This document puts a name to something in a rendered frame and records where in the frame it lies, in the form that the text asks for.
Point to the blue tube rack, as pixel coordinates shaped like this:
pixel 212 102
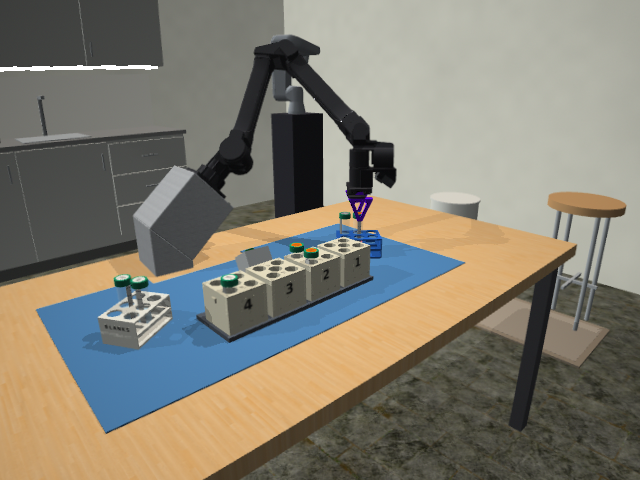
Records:
pixel 376 248

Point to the beige block with round holes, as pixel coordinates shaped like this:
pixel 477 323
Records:
pixel 233 313

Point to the blue bench mat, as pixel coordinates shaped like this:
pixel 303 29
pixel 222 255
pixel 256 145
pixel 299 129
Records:
pixel 122 385

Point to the white tube rack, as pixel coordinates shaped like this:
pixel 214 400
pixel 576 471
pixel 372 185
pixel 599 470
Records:
pixel 122 332

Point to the beige bucket adapter with round holes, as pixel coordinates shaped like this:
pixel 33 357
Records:
pixel 323 277
pixel 285 282
pixel 355 259

